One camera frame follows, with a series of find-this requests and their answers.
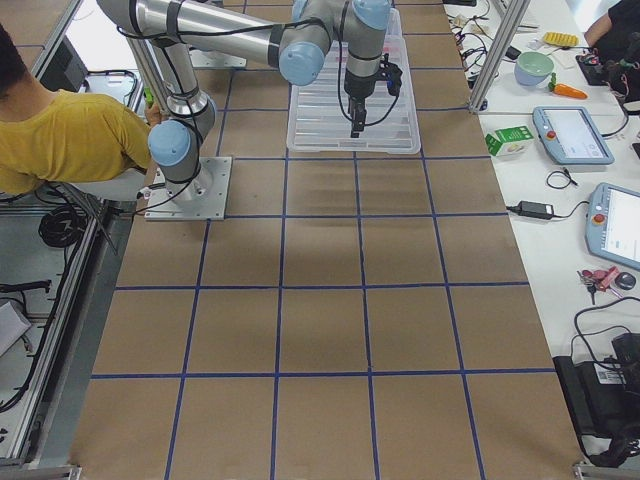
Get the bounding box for clear plastic box lid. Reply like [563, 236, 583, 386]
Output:
[287, 8, 421, 154]

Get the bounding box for green white carton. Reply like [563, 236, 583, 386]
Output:
[485, 125, 534, 157]

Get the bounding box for black power adapter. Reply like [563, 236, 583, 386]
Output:
[517, 201, 554, 220]

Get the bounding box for green and blue bowl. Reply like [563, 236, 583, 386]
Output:
[514, 51, 554, 86]

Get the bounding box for toy carrot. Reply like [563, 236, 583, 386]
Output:
[548, 72, 588, 100]

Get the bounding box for teach pendant upper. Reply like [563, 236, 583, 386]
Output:
[532, 106, 615, 165]

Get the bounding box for teach pendant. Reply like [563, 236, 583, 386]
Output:
[532, 106, 615, 165]
[585, 183, 640, 270]

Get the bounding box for yellow corrugated toy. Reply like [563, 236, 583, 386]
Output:
[542, 32, 579, 48]

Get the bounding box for white chair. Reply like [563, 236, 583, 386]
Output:
[67, 168, 146, 201]

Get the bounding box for teach pendant lower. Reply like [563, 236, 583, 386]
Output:
[585, 183, 640, 270]

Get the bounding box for person in yellow shirt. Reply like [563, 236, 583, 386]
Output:
[1, 30, 165, 195]

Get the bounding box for black laptop bag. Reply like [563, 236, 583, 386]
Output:
[553, 333, 639, 468]

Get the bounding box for aluminium frame post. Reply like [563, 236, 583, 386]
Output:
[468, 0, 530, 114]

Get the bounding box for black looped cable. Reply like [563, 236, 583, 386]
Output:
[545, 166, 580, 190]

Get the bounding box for pink keychain keys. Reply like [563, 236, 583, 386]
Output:
[577, 267, 619, 306]

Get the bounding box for coiled black cable floor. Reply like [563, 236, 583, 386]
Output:
[38, 205, 87, 248]

